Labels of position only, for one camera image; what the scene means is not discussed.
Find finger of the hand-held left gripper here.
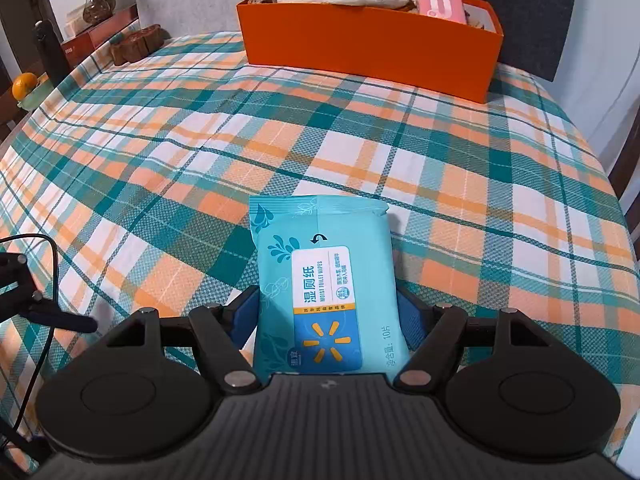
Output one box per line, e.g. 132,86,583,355
0,252,99,334

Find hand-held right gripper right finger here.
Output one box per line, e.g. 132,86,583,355
394,287,557,395

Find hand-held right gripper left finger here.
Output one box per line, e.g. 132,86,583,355
102,287,264,395

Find blue wet wipes packet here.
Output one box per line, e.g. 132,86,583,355
248,194,412,377

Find orange cardboard box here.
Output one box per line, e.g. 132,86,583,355
235,0,505,105

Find pink tissue packet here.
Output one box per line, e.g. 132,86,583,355
415,0,469,25

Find plaid tablecloth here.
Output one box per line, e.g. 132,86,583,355
0,30,640,480

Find green plate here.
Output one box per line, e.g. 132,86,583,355
17,80,54,111

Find orange fruit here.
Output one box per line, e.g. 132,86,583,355
12,72,40,101

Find black bottle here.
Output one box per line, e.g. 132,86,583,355
32,19,71,89

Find red box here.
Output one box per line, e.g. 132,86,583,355
59,3,140,69

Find brown carved wooden block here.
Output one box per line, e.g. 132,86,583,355
109,24,169,66

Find dark wooden chair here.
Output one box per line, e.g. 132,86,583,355
607,45,640,202

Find light grey felt panel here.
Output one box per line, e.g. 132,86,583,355
130,0,311,44

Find dark grey felt panel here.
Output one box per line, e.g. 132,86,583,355
394,0,584,83

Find black cable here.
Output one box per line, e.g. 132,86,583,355
0,233,59,442

